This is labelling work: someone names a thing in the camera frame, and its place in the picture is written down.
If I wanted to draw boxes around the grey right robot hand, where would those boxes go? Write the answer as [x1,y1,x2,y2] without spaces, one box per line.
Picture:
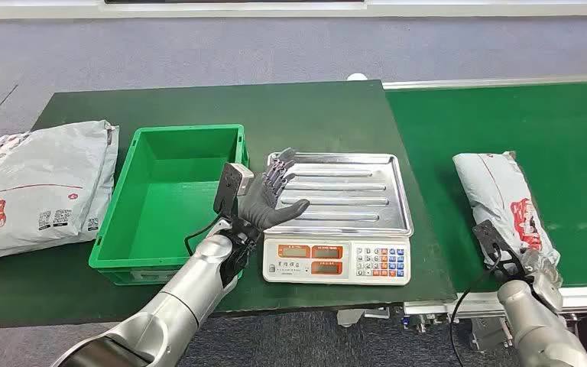
[518,248,564,314]

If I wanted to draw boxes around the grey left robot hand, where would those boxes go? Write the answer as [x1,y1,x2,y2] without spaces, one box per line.
[238,148,310,232]

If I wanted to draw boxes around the grey parcel bag red print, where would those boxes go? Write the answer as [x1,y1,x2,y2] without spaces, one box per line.
[452,151,562,277]

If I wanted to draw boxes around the green conveyor belt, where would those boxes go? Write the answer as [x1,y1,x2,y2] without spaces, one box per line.
[385,80,587,294]

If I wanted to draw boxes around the large flat grey parcel bag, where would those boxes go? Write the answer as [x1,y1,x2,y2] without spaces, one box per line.
[0,119,120,268]

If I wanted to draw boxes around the steel weighing tray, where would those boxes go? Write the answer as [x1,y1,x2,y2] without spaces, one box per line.
[264,151,415,239]

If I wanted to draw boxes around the green plastic crate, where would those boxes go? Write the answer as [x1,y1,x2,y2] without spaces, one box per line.
[88,124,250,286]

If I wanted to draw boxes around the white electronic scale body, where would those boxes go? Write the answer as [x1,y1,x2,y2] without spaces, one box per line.
[261,233,412,286]

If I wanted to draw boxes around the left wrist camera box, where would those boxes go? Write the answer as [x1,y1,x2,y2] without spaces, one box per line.
[213,161,255,219]

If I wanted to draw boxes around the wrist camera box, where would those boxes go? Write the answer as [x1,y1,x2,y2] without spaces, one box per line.
[472,219,527,278]
[213,161,255,219]

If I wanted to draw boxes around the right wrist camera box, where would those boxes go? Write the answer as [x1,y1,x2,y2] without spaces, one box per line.
[472,219,527,278]

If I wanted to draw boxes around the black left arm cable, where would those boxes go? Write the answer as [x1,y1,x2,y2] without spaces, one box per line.
[184,215,224,257]

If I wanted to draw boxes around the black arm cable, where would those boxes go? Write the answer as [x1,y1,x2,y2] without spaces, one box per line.
[184,215,224,257]
[449,242,502,367]

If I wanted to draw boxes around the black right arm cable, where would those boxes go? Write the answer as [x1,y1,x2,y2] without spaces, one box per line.
[449,242,502,367]

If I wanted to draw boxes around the grey table foot bracket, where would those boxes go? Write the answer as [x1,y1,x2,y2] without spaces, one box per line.
[336,307,391,328]

